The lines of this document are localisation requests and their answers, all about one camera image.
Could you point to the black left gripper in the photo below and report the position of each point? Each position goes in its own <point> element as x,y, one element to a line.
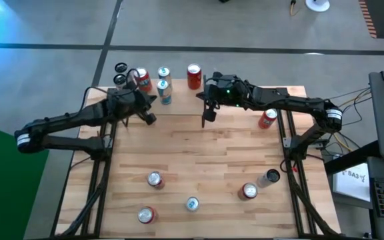
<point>125,103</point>

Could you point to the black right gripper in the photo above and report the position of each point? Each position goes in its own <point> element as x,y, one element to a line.
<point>227,91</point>

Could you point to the silver blue Red Bull can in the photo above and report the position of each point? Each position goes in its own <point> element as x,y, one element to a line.
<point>164,71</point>
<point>164,95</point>
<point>192,203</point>

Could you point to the orange Fanta can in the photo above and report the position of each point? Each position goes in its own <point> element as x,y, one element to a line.
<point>267,118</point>
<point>144,83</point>

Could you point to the red Coca-Cola can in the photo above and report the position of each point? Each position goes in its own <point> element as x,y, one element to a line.
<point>194,78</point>

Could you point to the white Celsius can black lid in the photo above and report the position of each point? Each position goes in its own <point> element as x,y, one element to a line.
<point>121,67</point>
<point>119,80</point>
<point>268,178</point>

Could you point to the red soda can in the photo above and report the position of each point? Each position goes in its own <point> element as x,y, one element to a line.
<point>248,191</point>
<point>155,180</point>
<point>147,215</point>

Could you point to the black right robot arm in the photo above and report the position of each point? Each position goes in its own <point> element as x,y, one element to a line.
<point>295,103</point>

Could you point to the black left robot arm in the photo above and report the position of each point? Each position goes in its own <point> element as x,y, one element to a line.
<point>62,120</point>

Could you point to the wooden shelf black metal legs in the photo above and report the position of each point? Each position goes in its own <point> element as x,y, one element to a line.
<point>182,103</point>

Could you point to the small red clip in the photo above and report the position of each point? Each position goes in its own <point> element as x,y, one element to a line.
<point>292,168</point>

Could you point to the white round stand base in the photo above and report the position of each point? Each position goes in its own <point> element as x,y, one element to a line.
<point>317,6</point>

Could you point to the black desk beam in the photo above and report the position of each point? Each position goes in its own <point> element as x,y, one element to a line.
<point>348,160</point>

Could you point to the green floor mat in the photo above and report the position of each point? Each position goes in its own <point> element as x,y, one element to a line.
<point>5,186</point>

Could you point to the white SA3 sign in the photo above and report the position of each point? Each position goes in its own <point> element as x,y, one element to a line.
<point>352,185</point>

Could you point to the grey metal bracket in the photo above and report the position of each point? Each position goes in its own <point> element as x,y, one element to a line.
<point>286,142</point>

